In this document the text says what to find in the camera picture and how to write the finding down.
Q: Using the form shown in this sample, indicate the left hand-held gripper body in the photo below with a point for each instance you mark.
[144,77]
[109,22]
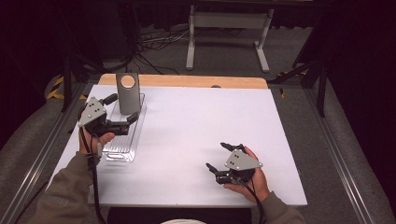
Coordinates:
[92,112]

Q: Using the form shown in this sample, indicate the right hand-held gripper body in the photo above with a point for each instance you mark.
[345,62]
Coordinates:
[241,161]

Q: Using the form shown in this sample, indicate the grey container lid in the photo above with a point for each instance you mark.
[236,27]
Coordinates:
[129,99]

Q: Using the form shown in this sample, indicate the clear plastic packaging tray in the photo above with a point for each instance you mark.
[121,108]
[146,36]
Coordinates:
[124,146]

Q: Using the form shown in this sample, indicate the person's right hand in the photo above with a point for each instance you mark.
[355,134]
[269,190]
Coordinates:
[255,186]

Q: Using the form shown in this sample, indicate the person's left hand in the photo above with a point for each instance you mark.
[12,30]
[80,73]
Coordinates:
[93,144]

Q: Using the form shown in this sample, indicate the black metal stand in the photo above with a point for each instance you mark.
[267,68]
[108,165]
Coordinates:
[66,87]
[322,93]

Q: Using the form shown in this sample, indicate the yellow black floor tape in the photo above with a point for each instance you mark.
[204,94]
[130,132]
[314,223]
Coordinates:
[56,94]

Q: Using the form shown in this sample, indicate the white table cover board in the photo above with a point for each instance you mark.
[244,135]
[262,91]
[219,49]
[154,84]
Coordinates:
[186,130]

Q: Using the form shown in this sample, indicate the grey metal stand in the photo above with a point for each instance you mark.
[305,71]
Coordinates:
[230,20]

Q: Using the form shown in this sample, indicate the aluminium floor rail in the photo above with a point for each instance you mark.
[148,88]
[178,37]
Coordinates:
[339,161]
[31,177]

